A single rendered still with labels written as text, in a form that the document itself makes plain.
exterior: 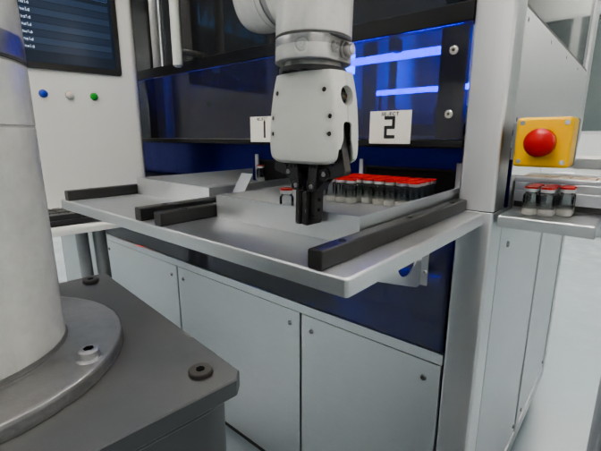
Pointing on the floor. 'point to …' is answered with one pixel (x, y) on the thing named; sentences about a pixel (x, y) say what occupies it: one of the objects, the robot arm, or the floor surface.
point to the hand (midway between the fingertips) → (308, 207)
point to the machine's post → (466, 387)
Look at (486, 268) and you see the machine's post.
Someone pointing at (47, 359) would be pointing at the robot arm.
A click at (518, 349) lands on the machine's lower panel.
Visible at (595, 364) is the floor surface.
